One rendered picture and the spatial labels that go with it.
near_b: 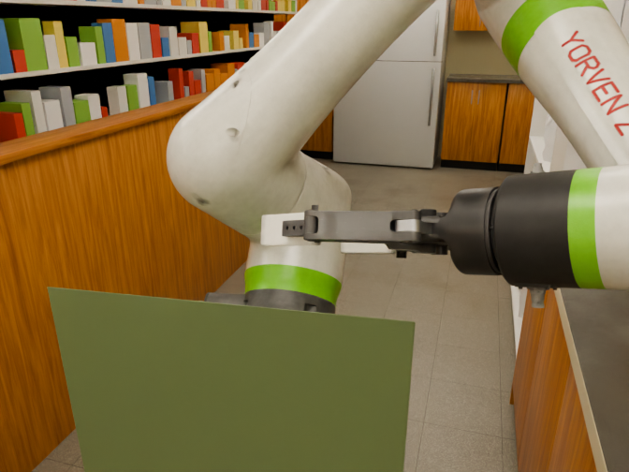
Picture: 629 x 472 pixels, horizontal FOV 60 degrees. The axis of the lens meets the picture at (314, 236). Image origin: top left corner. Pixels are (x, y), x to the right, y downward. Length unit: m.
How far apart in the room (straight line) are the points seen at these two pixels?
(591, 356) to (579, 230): 0.76
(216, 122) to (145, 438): 0.35
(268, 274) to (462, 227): 0.29
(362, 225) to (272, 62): 0.23
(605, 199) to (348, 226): 0.19
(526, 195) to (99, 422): 0.49
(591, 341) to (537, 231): 0.80
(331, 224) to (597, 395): 0.71
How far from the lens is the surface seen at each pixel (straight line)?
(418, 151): 6.11
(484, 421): 2.44
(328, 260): 0.68
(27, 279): 2.11
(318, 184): 0.68
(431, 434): 2.34
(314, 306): 0.66
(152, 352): 0.57
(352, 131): 6.20
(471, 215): 0.45
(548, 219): 0.42
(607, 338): 1.24
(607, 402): 1.05
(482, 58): 6.63
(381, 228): 0.45
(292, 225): 0.49
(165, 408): 0.60
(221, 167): 0.58
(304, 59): 0.59
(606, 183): 0.43
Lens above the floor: 1.52
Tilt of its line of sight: 22 degrees down
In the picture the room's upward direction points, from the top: straight up
